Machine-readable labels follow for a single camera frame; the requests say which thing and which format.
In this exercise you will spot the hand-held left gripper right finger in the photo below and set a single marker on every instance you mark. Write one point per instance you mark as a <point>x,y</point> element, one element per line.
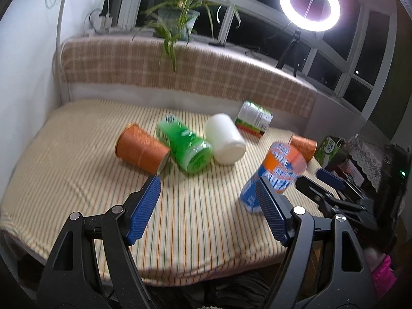
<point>273,210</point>

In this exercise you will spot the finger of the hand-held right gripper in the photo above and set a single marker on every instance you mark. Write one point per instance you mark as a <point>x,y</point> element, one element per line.
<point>325,198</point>
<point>330,177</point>

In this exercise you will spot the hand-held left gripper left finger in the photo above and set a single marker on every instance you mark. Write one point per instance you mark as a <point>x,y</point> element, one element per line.
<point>144,209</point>

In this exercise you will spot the orange and blue printed cup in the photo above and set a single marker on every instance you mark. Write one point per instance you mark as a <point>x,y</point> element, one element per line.
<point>280,167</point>

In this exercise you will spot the person's right forearm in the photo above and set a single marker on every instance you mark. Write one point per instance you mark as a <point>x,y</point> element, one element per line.
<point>383,273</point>

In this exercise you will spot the small orange cup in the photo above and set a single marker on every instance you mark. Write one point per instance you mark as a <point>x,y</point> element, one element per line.
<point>305,146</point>

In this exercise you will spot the large orange cup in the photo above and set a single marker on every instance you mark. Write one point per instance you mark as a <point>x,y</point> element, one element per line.
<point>138,148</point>

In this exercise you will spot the green translucent cup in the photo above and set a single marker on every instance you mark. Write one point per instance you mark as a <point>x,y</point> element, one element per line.
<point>186,148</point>

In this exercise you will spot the white plastic cup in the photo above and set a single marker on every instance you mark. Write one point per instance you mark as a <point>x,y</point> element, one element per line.
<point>225,138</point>

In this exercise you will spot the green and red label cup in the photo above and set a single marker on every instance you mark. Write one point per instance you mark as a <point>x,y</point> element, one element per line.
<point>254,117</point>

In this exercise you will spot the dark brown box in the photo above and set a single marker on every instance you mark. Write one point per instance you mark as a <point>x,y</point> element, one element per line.
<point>341,159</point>

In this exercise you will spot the green carton box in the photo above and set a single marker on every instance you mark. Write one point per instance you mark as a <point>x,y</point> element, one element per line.
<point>326,151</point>

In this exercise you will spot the white lace cloth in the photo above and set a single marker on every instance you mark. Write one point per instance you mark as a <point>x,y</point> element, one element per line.
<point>367,157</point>

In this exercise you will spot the striped mattress cover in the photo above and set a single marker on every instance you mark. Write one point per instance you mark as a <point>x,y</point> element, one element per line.
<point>80,183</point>

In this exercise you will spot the black tripod stand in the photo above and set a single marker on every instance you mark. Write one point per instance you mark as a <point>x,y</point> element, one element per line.
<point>291,46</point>

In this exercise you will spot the plaid backrest cushion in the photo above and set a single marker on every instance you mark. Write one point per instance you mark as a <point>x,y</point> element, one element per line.
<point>128,64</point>

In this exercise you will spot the potted spider plant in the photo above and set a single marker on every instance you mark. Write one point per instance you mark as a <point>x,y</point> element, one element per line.
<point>178,22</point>

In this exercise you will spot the white power adapter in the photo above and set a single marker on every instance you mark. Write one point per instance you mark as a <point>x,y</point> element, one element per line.
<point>104,22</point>

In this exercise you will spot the white window frame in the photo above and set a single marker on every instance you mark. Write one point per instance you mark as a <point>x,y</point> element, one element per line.
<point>342,80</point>

